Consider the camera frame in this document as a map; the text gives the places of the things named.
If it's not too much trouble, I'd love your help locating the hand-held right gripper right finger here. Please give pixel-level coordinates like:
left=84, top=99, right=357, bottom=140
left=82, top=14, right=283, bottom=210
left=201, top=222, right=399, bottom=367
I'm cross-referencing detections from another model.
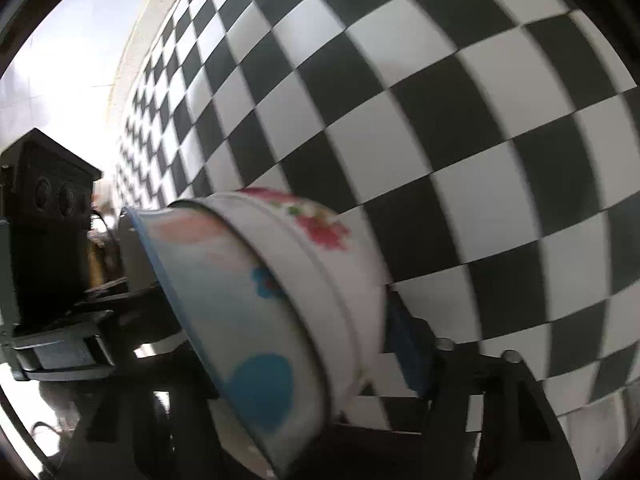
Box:
left=382, top=294, right=582, bottom=480

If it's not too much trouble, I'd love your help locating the white bowl with blue spots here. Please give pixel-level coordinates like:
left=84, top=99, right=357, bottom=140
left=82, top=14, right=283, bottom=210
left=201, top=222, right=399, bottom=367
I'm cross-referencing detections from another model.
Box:
left=119, top=205, right=337, bottom=480

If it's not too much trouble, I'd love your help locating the black and white checkered mat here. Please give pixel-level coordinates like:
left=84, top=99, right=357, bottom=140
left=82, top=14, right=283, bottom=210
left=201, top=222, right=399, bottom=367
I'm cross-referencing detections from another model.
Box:
left=112, top=0, right=640, bottom=433

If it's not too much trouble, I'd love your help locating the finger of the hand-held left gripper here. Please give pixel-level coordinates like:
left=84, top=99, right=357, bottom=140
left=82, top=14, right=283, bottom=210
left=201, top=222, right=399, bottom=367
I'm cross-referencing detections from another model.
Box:
left=80, top=280, right=187, bottom=358

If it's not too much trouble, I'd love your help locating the red-flowered enamel bowl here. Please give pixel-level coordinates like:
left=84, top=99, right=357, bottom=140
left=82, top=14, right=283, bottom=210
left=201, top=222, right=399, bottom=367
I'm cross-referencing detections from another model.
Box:
left=169, top=187, right=392, bottom=413

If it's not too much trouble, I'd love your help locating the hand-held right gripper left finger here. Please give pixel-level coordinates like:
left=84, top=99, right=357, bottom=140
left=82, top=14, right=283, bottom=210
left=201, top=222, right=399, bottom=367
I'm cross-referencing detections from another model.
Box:
left=65, top=355, right=226, bottom=480

